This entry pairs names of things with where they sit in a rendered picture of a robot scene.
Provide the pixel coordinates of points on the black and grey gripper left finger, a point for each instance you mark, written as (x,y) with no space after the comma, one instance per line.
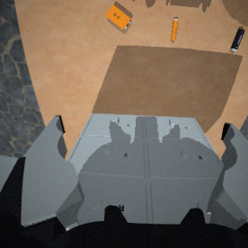
(42,195)

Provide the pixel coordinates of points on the black aa battery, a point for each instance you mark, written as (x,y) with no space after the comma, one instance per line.
(238,39)

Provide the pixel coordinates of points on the grey drawer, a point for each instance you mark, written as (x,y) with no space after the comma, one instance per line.
(129,196)
(121,157)
(171,201)
(111,126)
(168,128)
(169,160)

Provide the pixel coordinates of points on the white chest of drawers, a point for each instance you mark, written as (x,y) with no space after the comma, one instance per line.
(146,179)

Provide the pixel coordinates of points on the orange 9v battery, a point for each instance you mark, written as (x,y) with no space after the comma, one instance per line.
(118,17)

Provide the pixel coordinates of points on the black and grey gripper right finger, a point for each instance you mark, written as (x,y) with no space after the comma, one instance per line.
(228,204)

